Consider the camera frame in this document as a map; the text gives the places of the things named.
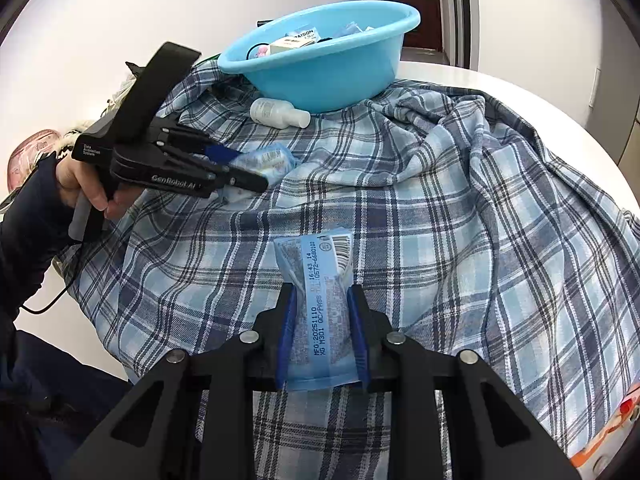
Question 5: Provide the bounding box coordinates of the cream cardboard box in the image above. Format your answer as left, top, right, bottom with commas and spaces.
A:
269, 37, 306, 55

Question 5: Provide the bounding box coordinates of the blue white Haison box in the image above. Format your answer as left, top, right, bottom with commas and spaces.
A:
285, 27, 321, 46

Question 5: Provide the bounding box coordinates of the white plastic bottle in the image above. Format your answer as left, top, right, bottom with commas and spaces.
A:
250, 98, 311, 129

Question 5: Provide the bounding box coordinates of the blue tissue pack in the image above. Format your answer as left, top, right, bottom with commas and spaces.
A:
230, 143, 300, 186
274, 228, 358, 391

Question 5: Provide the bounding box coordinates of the person left hand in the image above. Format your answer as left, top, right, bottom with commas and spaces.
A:
55, 156, 143, 221

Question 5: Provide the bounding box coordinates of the blue plastic basin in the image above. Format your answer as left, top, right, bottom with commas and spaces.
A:
218, 0, 421, 114

